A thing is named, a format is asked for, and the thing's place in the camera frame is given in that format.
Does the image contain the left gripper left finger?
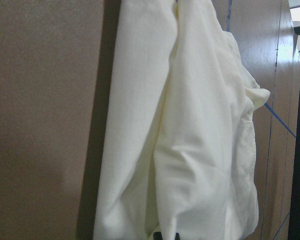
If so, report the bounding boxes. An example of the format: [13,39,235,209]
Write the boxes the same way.
[153,231,163,240]

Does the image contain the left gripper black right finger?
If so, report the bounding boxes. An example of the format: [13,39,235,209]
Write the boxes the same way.
[175,232,181,240]

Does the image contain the cream long sleeve shirt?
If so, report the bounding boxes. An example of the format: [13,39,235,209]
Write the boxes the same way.
[93,0,270,240]

